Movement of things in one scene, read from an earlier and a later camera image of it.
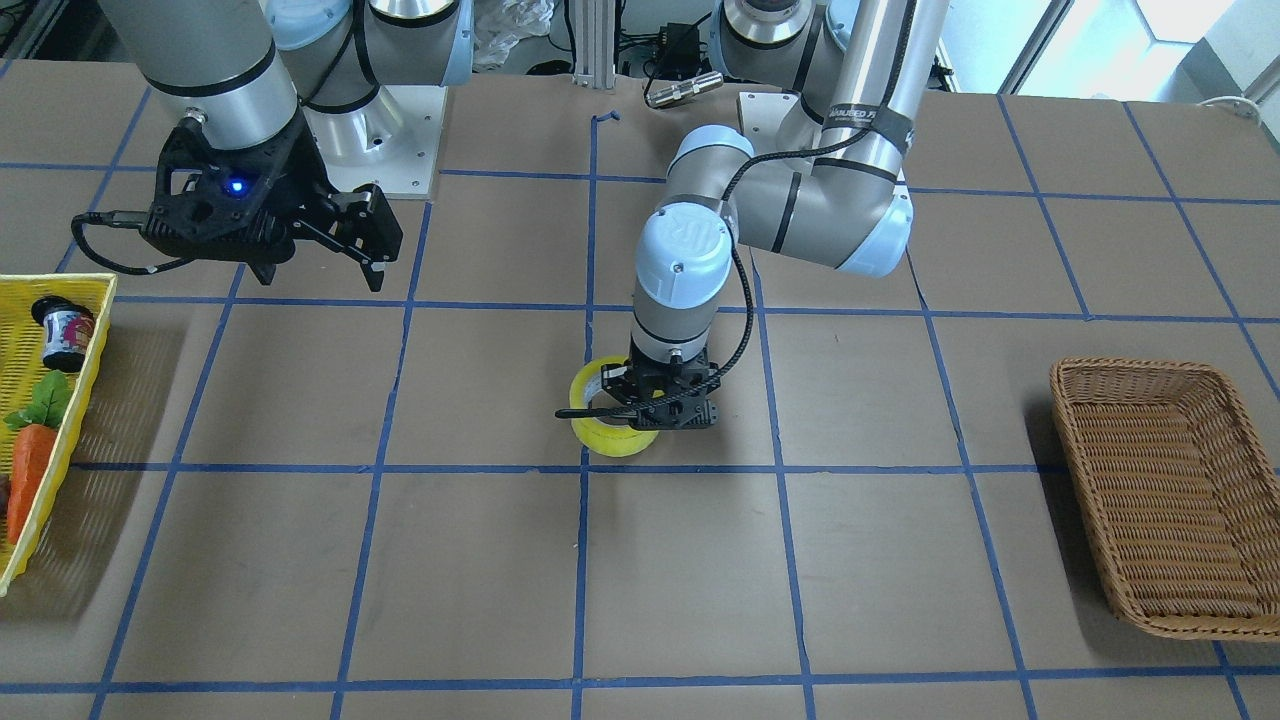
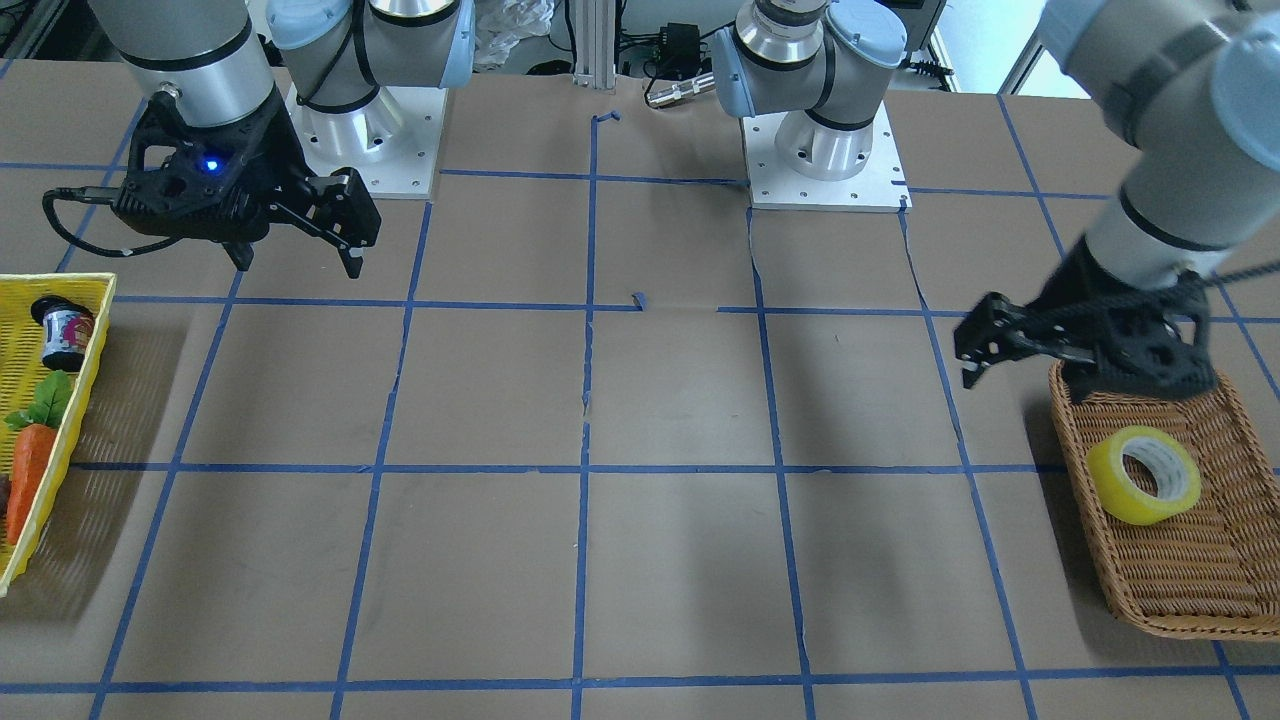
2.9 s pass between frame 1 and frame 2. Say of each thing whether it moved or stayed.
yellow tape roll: moved
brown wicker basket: stayed
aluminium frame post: stayed
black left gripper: moved
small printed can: stayed
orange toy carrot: stayed
